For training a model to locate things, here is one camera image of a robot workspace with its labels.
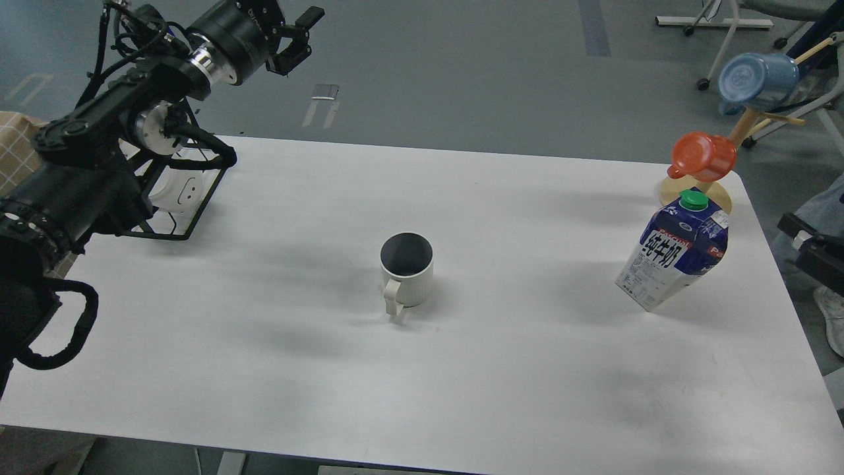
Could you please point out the white office chair base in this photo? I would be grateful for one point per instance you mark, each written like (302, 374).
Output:
(803, 12)

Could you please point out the beige checkered cloth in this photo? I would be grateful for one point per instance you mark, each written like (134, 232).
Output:
(18, 158)

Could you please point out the orange plastic cup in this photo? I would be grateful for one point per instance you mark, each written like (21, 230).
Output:
(702, 156)

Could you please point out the white sneaker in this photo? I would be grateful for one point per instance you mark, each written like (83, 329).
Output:
(831, 307)

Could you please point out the white ribbed mug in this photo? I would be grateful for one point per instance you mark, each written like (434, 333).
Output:
(407, 272)

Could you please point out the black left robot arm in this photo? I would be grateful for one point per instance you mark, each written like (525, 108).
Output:
(100, 161)

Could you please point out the black wire cup rack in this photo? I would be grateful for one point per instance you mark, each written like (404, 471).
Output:
(179, 166)

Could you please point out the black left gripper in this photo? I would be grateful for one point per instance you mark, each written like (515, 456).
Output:
(247, 34)

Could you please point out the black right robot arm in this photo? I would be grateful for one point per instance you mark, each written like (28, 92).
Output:
(820, 255)

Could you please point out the blue white milk carton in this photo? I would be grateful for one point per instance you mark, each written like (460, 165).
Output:
(682, 242)

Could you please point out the person leg in jeans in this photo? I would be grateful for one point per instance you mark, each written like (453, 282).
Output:
(824, 212)

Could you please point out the white cup on rack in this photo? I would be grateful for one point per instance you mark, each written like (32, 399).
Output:
(179, 191)

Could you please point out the blue plastic cup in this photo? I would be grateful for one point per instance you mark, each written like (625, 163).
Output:
(757, 81)

